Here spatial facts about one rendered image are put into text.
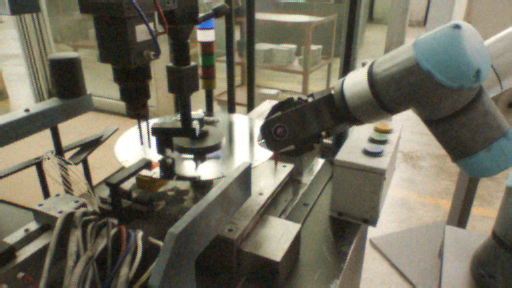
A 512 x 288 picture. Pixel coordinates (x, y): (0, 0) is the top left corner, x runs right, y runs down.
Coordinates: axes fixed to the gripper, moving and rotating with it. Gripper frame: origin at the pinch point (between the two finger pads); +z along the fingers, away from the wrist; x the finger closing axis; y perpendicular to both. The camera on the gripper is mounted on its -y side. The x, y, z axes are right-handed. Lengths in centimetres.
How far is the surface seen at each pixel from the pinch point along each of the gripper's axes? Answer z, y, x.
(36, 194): 60, -23, 10
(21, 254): 24.5, -34.9, -2.2
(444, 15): 127, 434, 60
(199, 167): 10.2, -6.8, 0.0
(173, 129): 11.3, -8.1, 8.1
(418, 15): 301, 782, 129
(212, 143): 13.4, 0.0, 3.5
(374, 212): 3.7, 26.0, -23.4
